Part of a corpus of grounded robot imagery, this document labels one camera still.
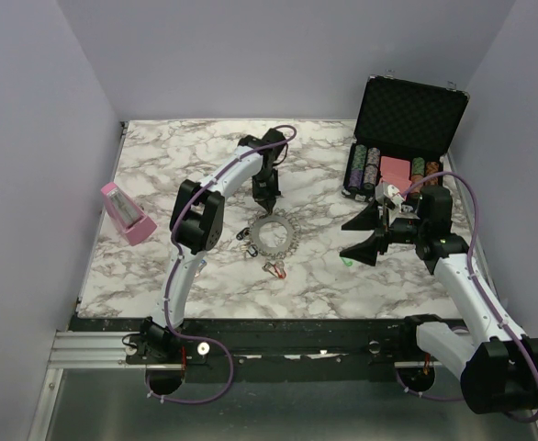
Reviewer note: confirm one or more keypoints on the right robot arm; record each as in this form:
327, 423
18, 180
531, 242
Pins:
497, 366

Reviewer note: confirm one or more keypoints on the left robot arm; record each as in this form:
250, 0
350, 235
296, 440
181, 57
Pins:
197, 223

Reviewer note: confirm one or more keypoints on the black key fob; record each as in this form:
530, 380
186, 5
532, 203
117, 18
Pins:
247, 246

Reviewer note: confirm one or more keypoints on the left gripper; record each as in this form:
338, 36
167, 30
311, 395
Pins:
267, 198

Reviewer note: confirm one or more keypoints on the pink playing card deck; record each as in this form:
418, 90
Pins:
395, 172

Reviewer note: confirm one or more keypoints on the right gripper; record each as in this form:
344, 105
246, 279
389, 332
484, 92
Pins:
367, 220

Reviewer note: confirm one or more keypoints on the metal key ring disc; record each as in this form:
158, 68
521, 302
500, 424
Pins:
275, 235

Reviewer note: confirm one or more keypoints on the red key tag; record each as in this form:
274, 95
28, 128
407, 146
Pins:
276, 269

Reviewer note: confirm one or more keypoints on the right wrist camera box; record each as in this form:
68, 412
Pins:
389, 197

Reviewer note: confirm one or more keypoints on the black poker chip case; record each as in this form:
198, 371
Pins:
403, 120

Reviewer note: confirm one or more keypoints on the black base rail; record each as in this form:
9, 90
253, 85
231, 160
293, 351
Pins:
256, 350

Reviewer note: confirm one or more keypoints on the pink metronome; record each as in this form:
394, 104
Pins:
127, 216

